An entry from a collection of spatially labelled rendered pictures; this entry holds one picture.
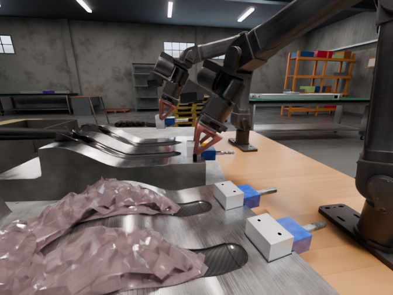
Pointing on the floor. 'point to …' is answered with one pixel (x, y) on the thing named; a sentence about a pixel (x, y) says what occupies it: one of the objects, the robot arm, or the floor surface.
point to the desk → (78, 108)
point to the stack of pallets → (191, 113)
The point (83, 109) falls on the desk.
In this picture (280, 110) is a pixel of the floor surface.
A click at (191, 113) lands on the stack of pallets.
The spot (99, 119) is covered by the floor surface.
